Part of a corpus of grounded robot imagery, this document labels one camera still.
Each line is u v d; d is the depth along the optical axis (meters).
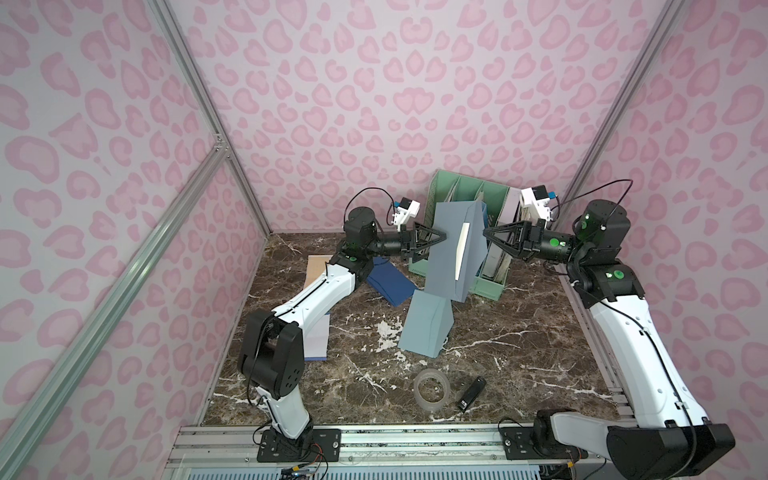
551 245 0.54
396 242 0.66
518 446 0.72
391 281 1.07
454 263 0.65
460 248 0.64
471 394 0.78
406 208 0.70
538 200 0.57
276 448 0.73
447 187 0.99
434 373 0.82
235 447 0.75
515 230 0.57
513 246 0.56
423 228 0.65
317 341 0.90
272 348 0.48
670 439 0.36
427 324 0.95
